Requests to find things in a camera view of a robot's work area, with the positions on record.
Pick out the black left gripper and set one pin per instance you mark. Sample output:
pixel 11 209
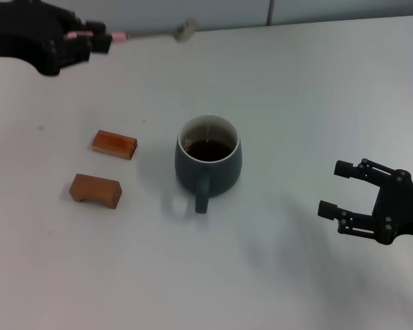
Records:
pixel 24 31

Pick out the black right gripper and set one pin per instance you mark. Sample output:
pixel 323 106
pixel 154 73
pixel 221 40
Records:
pixel 399 209

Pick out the brown arched wooden block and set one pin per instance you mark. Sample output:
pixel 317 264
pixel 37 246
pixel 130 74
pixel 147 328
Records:
pixel 96 189

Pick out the glossy orange wooden block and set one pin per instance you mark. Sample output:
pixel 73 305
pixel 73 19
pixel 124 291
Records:
pixel 113 144

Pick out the grey ceramic coffee cup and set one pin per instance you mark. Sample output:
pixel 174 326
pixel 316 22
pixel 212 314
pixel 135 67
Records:
pixel 199 175

